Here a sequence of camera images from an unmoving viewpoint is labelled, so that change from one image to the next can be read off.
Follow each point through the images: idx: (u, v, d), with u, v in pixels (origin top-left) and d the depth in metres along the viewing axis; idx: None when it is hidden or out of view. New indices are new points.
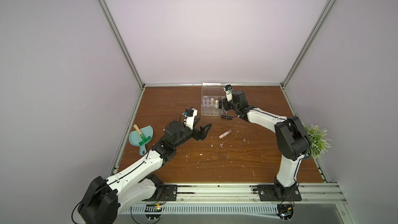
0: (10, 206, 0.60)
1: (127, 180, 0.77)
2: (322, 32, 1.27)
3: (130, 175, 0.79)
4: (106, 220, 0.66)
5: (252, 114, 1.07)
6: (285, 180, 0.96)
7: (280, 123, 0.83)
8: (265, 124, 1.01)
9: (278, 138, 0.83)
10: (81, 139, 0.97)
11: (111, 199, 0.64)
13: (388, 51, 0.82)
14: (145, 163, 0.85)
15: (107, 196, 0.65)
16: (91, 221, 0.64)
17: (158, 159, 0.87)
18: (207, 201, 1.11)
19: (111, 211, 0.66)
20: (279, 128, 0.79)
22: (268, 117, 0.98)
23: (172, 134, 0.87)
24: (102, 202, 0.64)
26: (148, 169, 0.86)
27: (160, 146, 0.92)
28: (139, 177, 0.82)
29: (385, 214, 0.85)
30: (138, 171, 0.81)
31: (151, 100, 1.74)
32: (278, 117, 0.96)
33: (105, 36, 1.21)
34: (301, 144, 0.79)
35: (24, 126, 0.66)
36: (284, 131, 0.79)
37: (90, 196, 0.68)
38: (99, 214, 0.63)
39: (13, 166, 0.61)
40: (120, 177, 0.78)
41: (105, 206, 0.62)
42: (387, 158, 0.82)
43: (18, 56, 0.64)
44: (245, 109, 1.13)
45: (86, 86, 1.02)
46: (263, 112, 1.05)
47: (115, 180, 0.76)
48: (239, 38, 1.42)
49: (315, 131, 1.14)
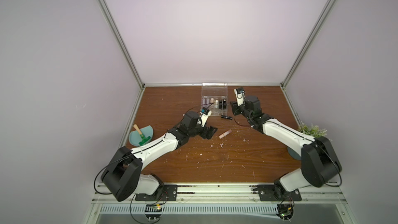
0: (10, 206, 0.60)
1: (148, 152, 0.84)
2: (322, 32, 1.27)
3: (152, 149, 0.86)
4: (129, 188, 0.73)
5: (269, 127, 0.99)
6: (289, 185, 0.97)
7: (308, 146, 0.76)
8: (286, 141, 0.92)
9: (305, 163, 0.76)
10: (82, 139, 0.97)
11: (136, 166, 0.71)
13: (389, 50, 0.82)
14: (164, 141, 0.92)
15: (132, 163, 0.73)
16: (116, 186, 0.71)
17: (174, 140, 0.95)
18: (207, 201, 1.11)
19: (134, 179, 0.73)
20: (308, 153, 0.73)
22: (291, 135, 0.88)
23: (192, 119, 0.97)
24: (128, 169, 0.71)
26: (167, 148, 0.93)
27: (175, 130, 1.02)
28: (158, 152, 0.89)
29: (385, 214, 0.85)
30: (158, 148, 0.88)
31: (151, 100, 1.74)
32: (304, 137, 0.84)
33: (105, 36, 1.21)
34: (330, 170, 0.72)
35: (25, 126, 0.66)
36: (313, 157, 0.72)
37: (115, 163, 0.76)
38: (124, 180, 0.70)
39: (13, 166, 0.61)
40: (143, 149, 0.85)
41: (131, 171, 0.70)
42: (387, 158, 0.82)
43: (17, 55, 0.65)
44: (259, 119, 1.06)
45: (87, 86, 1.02)
46: (284, 127, 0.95)
47: (139, 151, 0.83)
48: (239, 38, 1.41)
49: (315, 131, 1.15)
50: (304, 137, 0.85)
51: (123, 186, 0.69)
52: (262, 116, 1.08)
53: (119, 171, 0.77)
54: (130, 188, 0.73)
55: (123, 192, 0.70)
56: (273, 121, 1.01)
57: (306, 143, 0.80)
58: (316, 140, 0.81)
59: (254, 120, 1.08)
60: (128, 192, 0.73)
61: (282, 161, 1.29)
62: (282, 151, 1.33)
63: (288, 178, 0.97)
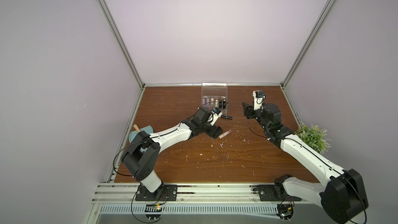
0: (10, 206, 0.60)
1: (165, 138, 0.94)
2: (322, 32, 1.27)
3: (168, 136, 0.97)
4: (146, 170, 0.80)
5: (290, 145, 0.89)
6: (291, 186, 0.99)
7: (336, 180, 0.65)
8: (308, 164, 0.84)
9: (329, 196, 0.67)
10: (82, 139, 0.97)
11: (154, 149, 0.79)
13: (389, 51, 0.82)
14: (178, 129, 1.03)
15: (151, 146, 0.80)
16: (134, 166, 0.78)
17: (187, 130, 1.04)
18: (207, 201, 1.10)
19: (151, 162, 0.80)
20: (336, 190, 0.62)
22: (315, 161, 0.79)
23: (206, 112, 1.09)
24: (147, 151, 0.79)
26: (180, 136, 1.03)
27: (189, 121, 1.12)
28: (173, 139, 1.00)
29: (385, 214, 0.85)
30: (173, 135, 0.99)
31: (151, 100, 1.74)
32: (331, 167, 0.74)
33: (105, 36, 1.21)
34: (357, 209, 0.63)
35: (25, 126, 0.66)
36: (340, 192, 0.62)
37: (135, 145, 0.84)
38: (143, 161, 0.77)
39: (13, 166, 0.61)
40: (160, 135, 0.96)
41: (150, 153, 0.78)
42: (387, 158, 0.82)
43: (18, 55, 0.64)
44: (278, 132, 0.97)
45: (87, 86, 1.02)
46: (307, 149, 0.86)
47: (157, 136, 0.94)
48: (240, 38, 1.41)
49: (315, 131, 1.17)
50: (331, 167, 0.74)
51: (142, 166, 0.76)
52: (281, 129, 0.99)
53: (137, 154, 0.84)
54: (147, 169, 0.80)
55: (141, 172, 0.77)
56: (295, 139, 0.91)
57: (333, 176, 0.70)
58: (345, 172, 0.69)
59: (271, 132, 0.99)
60: (145, 173, 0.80)
61: (282, 160, 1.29)
62: (282, 151, 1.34)
63: (296, 187, 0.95)
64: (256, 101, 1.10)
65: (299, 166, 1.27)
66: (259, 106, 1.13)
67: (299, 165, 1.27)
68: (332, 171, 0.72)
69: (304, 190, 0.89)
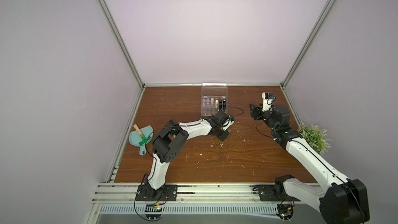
0: (11, 207, 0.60)
1: (190, 128, 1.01)
2: (322, 32, 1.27)
3: (193, 127, 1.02)
4: (174, 153, 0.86)
5: (296, 149, 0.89)
6: (291, 188, 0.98)
7: (337, 187, 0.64)
8: (311, 168, 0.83)
9: (328, 201, 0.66)
10: (82, 139, 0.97)
11: (184, 135, 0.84)
13: (388, 51, 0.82)
14: (201, 123, 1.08)
15: (181, 132, 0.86)
16: (164, 148, 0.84)
17: (208, 125, 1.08)
18: (207, 201, 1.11)
19: (179, 146, 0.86)
20: (335, 195, 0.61)
22: (320, 167, 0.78)
23: (224, 113, 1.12)
24: (178, 136, 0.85)
26: (202, 129, 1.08)
27: (209, 118, 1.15)
28: (197, 131, 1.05)
29: (385, 214, 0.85)
30: (198, 127, 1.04)
31: (151, 100, 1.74)
32: (335, 175, 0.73)
33: (105, 36, 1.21)
34: (355, 219, 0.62)
35: (25, 126, 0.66)
36: (340, 200, 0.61)
37: (166, 130, 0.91)
38: (173, 144, 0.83)
39: (13, 166, 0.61)
40: (187, 125, 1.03)
41: (181, 138, 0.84)
42: (387, 158, 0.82)
43: (19, 56, 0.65)
44: (285, 134, 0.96)
45: (86, 86, 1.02)
46: (311, 153, 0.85)
47: (184, 125, 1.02)
48: (240, 38, 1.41)
49: (315, 131, 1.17)
50: (335, 174, 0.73)
51: (171, 149, 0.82)
52: (288, 131, 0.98)
53: (168, 138, 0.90)
54: (174, 153, 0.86)
55: (169, 154, 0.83)
56: (301, 142, 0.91)
57: (335, 183, 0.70)
58: (349, 182, 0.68)
59: (278, 133, 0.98)
60: (172, 156, 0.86)
61: (282, 161, 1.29)
62: (282, 151, 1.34)
63: (296, 188, 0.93)
64: (266, 103, 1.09)
65: (298, 166, 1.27)
66: (268, 107, 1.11)
67: (299, 165, 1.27)
68: (336, 179, 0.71)
69: (305, 195, 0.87)
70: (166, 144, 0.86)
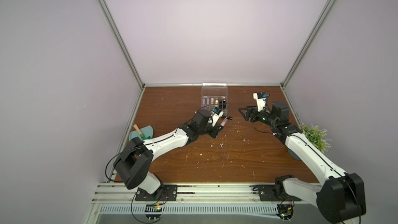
0: (9, 207, 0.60)
1: (159, 145, 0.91)
2: (322, 32, 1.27)
3: (162, 143, 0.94)
4: (139, 177, 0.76)
5: (295, 143, 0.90)
6: (290, 187, 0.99)
7: (334, 180, 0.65)
8: (310, 163, 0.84)
9: (324, 195, 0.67)
10: (82, 139, 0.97)
11: (146, 157, 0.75)
13: (388, 51, 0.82)
14: (173, 136, 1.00)
15: (144, 154, 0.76)
16: (126, 174, 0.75)
17: (185, 137, 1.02)
18: (207, 200, 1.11)
19: (144, 169, 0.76)
20: (332, 188, 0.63)
22: (317, 160, 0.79)
23: (203, 117, 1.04)
24: (139, 159, 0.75)
26: (176, 142, 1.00)
27: (186, 127, 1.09)
28: (167, 146, 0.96)
29: (385, 214, 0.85)
30: (169, 142, 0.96)
31: (151, 100, 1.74)
32: (332, 168, 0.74)
33: (105, 37, 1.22)
34: (352, 211, 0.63)
35: (24, 126, 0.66)
36: (337, 192, 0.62)
37: (128, 152, 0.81)
38: (135, 169, 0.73)
39: (13, 166, 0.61)
40: (154, 141, 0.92)
41: (143, 162, 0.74)
42: (387, 158, 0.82)
43: (17, 56, 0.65)
44: (285, 129, 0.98)
45: (86, 86, 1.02)
46: (310, 148, 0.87)
47: (151, 143, 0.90)
48: (240, 38, 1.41)
49: (315, 131, 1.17)
50: (332, 168, 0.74)
51: (132, 174, 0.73)
52: (288, 126, 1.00)
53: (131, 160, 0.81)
54: (139, 177, 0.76)
55: (132, 180, 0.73)
56: (300, 137, 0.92)
57: (332, 176, 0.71)
58: (346, 176, 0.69)
59: (278, 128, 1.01)
60: (137, 181, 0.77)
61: (281, 160, 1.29)
62: (282, 151, 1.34)
63: (296, 187, 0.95)
64: (260, 102, 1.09)
65: (298, 167, 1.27)
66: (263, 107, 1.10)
67: (299, 165, 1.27)
68: (333, 172, 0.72)
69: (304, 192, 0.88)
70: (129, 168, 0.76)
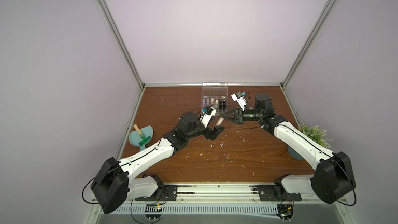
0: (9, 207, 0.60)
1: (138, 164, 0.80)
2: (322, 32, 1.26)
3: (142, 160, 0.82)
4: (118, 200, 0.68)
5: (284, 132, 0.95)
6: (291, 188, 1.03)
7: (326, 162, 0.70)
8: (299, 149, 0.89)
9: (318, 178, 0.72)
10: (82, 139, 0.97)
11: (121, 180, 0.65)
13: (388, 51, 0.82)
14: (156, 150, 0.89)
15: (118, 177, 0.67)
16: (102, 198, 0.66)
17: (170, 148, 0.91)
18: (207, 200, 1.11)
19: (122, 193, 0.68)
20: (325, 171, 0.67)
22: (307, 146, 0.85)
23: (187, 124, 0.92)
24: (113, 182, 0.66)
26: (159, 156, 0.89)
27: (172, 135, 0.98)
28: (148, 162, 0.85)
29: (385, 214, 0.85)
30: (149, 157, 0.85)
31: (151, 100, 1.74)
32: (321, 151, 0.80)
33: (104, 36, 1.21)
34: (345, 189, 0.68)
35: (25, 126, 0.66)
36: (329, 174, 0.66)
37: (103, 174, 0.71)
38: (110, 193, 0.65)
39: (12, 166, 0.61)
40: (131, 160, 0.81)
41: (117, 185, 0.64)
42: (387, 157, 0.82)
43: (17, 56, 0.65)
44: (271, 120, 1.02)
45: (86, 86, 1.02)
46: (298, 134, 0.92)
47: (127, 163, 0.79)
48: (240, 38, 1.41)
49: (315, 131, 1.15)
50: (321, 151, 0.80)
51: (108, 199, 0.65)
52: (274, 117, 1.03)
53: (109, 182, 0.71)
54: (118, 199, 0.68)
55: (110, 204, 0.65)
56: (288, 126, 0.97)
57: (322, 158, 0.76)
58: (335, 155, 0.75)
59: (264, 120, 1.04)
60: (116, 203, 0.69)
61: (282, 161, 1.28)
62: (282, 151, 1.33)
63: (293, 183, 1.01)
64: (241, 101, 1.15)
65: (299, 167, 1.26)
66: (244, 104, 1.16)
67: (299, 165, 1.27)
68: (322, 154, 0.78)
69: (306, 187, 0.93)
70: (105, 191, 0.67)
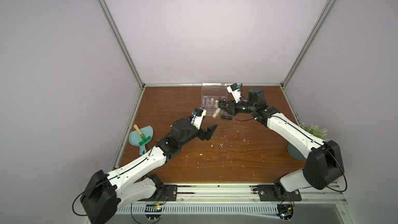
0: (9, 208, 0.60)
1: (127, 176, 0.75)
2: (322, 32, 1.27)
3: (131, 171, 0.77)
4: (107, 214, 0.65)
5: (276, 123, 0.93)
6: (290, 186, 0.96)
7: (316, 150, 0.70)
8: (292, 139, 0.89)
9: (309, 166, 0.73)
10: (81, 139, 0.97)
11: (109, 195, 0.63)
13: (388, 51, 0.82)
14: (147, 159, 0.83)
15: (105, 192, 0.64)
16: (90, 214, 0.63)
17: (162, 157, 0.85)
18: (207, 201, 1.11)
19: (110, 207, 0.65)
20: (316, 158, 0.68)
22: (299, 136, 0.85)
23: (180, 131, 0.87)
24: (101, 197, 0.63)
26: (151, 166, 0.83)
27: (164, 143, 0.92)
28: (139, 173, 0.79)
29: (385, 214, 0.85)
30: (138, 169, 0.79)
31: (151, 100, 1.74)
32: (313, 140, 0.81)
33: (104, 36, 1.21)
34: (333, 175, 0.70)
35: (25, 126, 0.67)
36: (320, 161, 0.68)
37: (91, 188, 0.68)
38: (97, 209, 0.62)
39: (12, 166, 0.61)
40: (121, 172, 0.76)
41: (104, 201, 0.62)
42: (387, 157, 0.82)
43: (18, 56, 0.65)
44: (265, 112, 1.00)
45: (86, 86, 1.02)
46: (290, 124, 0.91)
47: (116, 176, 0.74)
48: (240, 38, 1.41)
49: (315, 131, 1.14)
50: (312, 140, 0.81)
51: (95, 214, 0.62)
52: (267, 109, 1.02)
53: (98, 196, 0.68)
54: (107, 213, 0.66)
55: (98, 219, 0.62)
56: (280, 117, 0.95)
57: (314, 147, 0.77)
58: (325, 143, 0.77)
59: (257, 112, 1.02)
60: (105, 216, 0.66)
61: (282, 161, 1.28)
62: (282, 151, 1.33)
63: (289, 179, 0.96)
64: (236, 94, 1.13)
65: (299, 167, 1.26)
66: (239, 98, 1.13)
67: (300, 165, 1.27)
68: (313, 143, 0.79)
69: (296, 174, 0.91)
70: (93, 205, 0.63)
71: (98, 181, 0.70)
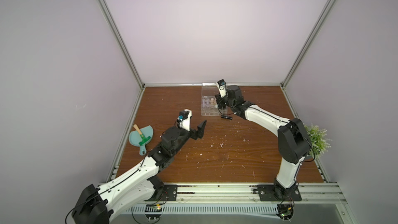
0: (9, 207, 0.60)
1: (118, 189, 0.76)
2: (321, 32, 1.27)
3: (123, 184, 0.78)
4: None
5: (252, 113, 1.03)
6: (286, 181, 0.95)
7: (283, 127, 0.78)
8: (265, 125, 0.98)
9: (280, 143, 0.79)
10: (81, 139, 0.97)
11: (99, 211, 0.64)
13: (388, 51, 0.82)
14: (139, 170, 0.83)
15: (96, 207, 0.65)
16: None
17: (154, 167, 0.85)
18: (207, 201, 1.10)
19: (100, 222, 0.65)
20: (283, 134, 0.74)
22: (269, 118, 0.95)
23: (168, 141, 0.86)
24: (92, 213, 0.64)
26: (143, 178, 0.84)
27: (157, 152, 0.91)
28: (131, 185, 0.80)
29: (385, 214, 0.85)
30: (129, 181, 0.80)
31: (150, 100, 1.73)
32: (280, 120, 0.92)
33: (104, 36, 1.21)
34: (304, 148, 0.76)
35: (25, 125, 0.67)
36: (287, 136, 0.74)
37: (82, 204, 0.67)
38: None
39: (12, 166, 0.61)
40: (112, 186, 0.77)
41: (95, 216, 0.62)
42: (387, 157, 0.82)
43: (17, 55, 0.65)
44: (242, 106, 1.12)
45: (86, 85, 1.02)
46: (263, 112, 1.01)
47: (107, 190, 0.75)
48: (239, 38, 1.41)
49: (315, 131, 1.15)
50: (280, 120, 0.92)
51: None
52: (244, 103, 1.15)
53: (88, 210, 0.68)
54: None
55: None
56: (254, 108, 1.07)
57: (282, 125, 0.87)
58: (292, 122, 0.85)
59: (237, 107, 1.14)
60: None
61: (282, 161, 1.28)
62: None
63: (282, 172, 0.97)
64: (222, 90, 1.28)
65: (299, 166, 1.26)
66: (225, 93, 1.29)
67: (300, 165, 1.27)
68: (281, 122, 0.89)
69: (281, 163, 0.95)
70: (83, 221, 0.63)
71: (89, 195, 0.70)
